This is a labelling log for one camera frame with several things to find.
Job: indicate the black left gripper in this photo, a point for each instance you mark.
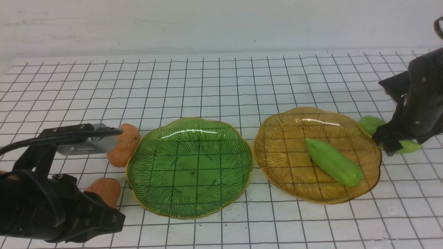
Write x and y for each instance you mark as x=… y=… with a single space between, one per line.
x=54 y=209

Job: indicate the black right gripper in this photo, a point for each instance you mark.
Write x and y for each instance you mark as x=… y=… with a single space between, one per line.
x=418 y=93

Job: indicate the green cucumber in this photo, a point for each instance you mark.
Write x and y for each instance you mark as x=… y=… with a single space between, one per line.
x=371 y=123
x=343 y=170

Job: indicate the brown potato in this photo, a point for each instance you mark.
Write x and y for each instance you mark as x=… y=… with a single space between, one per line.
x=109 y=189
x=127 y=143

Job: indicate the amber glass plate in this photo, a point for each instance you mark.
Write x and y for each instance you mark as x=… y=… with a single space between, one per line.
x=281 y=152

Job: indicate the green glass plate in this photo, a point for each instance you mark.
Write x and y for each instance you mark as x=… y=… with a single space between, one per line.
x=190 y=168

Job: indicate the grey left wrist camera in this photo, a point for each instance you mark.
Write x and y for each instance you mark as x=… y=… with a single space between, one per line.
x=85 y=138

